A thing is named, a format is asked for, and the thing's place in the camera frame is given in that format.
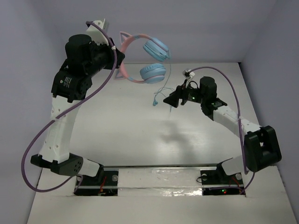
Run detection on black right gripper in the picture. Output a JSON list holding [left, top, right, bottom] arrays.
[[163, 79, 206, 108]]

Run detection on pink blue cat-ear headphones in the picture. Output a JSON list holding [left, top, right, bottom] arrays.
[[114, 31, 171, 84]]

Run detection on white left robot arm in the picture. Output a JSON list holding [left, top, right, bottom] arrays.
[[30, 34, 124, 184]]

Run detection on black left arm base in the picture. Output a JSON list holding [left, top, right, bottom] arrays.
[[73, 168, 119, 196]]

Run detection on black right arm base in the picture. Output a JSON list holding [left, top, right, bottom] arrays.
[[196, 160, 245, 196]]

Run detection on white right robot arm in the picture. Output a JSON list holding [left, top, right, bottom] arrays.
[[163, 77, 282, 183]]

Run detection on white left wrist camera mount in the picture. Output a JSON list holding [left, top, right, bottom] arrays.
[[85, 19, 109, 45]]

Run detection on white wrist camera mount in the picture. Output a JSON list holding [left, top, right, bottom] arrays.
[[182, 69, 195, 87], [85, 19, 109, 45]]

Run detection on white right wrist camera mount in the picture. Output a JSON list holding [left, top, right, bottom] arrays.
[[182, 69, 195, 87]]

